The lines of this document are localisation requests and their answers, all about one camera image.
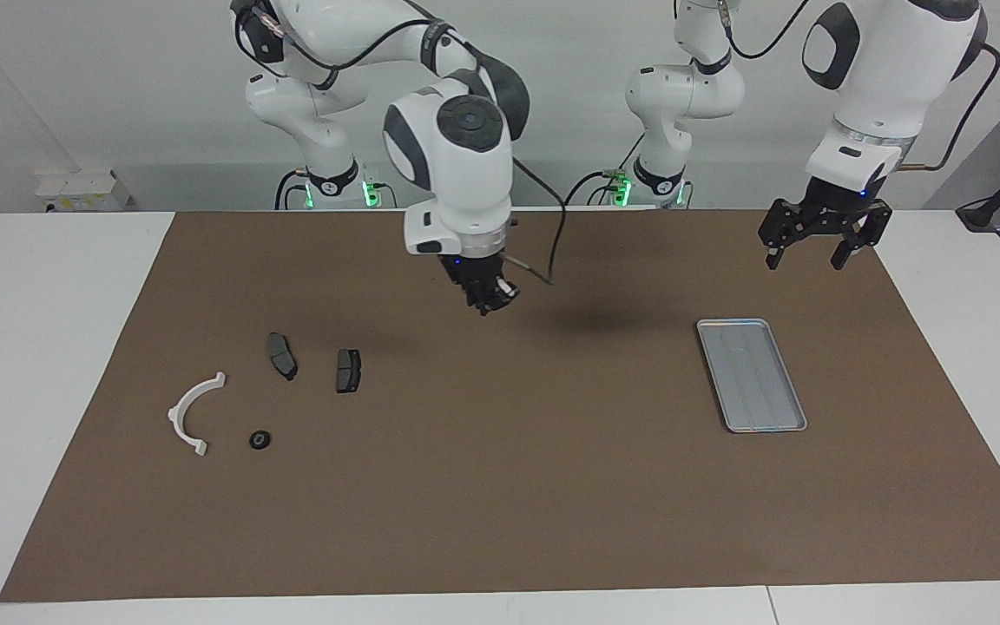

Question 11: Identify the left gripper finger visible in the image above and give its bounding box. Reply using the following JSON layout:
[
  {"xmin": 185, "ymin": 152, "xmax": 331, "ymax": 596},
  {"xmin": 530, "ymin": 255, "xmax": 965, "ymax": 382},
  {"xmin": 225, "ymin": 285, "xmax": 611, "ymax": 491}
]
[
  {"xmin": 830, "ymin": 204, "xmax": 893, "ymax": 270},
  {"xmin": 758, "ymin": 200, "xmax": 805, "ymax": 270}
]

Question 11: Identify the silver metal tray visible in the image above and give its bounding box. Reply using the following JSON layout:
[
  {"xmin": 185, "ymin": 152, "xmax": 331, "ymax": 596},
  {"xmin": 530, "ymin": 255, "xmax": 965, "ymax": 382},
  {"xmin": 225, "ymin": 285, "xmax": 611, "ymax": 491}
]
[{"xmin": 696, "ymin": 319, "xmax": 808, "ymax": 433}]

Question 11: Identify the brown table mat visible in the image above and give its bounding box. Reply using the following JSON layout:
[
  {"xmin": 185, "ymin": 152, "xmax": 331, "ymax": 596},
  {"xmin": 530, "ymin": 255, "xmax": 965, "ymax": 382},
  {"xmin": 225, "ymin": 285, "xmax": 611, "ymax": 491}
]
[{"xmin": 0, "ymin": 208, "xmax": 1000, "ymax": 602}]

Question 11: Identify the elongated dark brake pad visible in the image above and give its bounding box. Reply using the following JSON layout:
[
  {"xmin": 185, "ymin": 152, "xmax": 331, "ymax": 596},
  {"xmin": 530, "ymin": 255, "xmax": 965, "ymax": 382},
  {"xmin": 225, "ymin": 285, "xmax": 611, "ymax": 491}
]
[{"xmin": 266, "ymin": 332, "xmax": 299, "ymax": 382}]

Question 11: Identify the white power strip box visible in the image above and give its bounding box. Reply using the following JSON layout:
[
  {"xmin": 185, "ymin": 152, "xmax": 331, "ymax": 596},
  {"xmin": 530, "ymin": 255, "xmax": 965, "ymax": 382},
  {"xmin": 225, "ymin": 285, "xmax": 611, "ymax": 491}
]
[{"xmin": 36, "ymin": 169, "xmax": 132, "ymax": 212}]

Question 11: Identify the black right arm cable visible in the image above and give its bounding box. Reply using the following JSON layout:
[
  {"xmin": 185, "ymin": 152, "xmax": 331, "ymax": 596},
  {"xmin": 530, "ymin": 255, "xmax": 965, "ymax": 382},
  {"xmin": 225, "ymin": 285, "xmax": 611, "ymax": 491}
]
[{"xmin": 231, "ymin": 0, "xmax": 567, "ymax": 287}]

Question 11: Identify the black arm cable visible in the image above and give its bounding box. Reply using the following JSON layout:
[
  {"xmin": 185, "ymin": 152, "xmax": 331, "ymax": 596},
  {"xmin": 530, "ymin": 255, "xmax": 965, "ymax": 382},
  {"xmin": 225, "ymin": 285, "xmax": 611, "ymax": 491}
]
[
  {"xmin": 231, "ymin": 0, "xmax": 567, "ymax": 287},
  {"xmin": 721, "ymin": 0, "xmax": 1000, "ymax": 170}
]

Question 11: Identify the black base cable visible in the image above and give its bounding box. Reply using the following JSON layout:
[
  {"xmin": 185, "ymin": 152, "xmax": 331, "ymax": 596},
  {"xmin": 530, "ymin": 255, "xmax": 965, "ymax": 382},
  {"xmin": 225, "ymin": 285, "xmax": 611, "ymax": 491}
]
[
  {"xmin": 274, "ymin": 169, "xmax": 310, "ymax": 211},
  {"xmin": 565, "ymin": 135, "xmax": 644, "ymax": 209}
]

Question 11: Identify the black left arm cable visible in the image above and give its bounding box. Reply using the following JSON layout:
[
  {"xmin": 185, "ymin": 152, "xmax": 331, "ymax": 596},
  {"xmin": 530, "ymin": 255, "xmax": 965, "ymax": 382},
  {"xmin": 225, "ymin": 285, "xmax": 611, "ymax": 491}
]
[{"xmin": 721, "ymin": 0, "xmax": 1000, "ymax": 170}]

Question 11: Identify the white curved plastic bracket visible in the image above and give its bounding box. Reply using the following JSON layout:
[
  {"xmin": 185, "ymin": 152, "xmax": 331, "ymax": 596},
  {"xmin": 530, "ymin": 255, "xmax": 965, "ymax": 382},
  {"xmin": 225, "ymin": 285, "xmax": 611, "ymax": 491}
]
[{"xmin": 168, "ymin": 372, "xmax": 227, "ymax": 457}]

